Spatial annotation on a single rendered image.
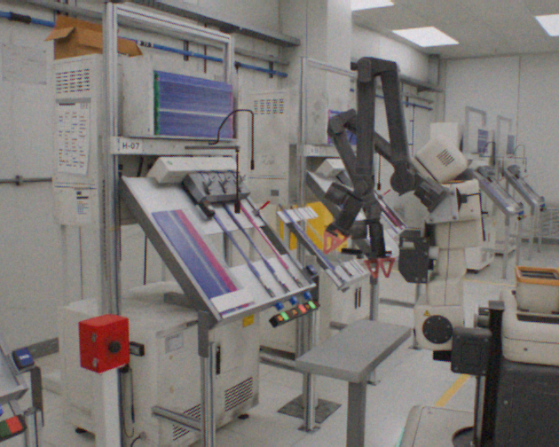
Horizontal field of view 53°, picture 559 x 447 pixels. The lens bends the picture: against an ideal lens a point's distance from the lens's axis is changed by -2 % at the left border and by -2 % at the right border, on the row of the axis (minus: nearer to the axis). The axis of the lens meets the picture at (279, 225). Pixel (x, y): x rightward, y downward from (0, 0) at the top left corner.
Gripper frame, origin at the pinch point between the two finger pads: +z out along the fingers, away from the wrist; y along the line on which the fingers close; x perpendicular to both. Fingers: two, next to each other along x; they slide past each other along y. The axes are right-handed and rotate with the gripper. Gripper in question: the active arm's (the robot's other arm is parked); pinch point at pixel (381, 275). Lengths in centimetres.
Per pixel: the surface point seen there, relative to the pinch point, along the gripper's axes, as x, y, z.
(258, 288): -39, -33, 1
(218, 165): -45, -63, -57
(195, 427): -71, -23, 50
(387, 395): 46, -96, 69
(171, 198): -70, -44, -40
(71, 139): -110, -55, -69
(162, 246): -77, -24, -19
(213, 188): -50, -53, -44
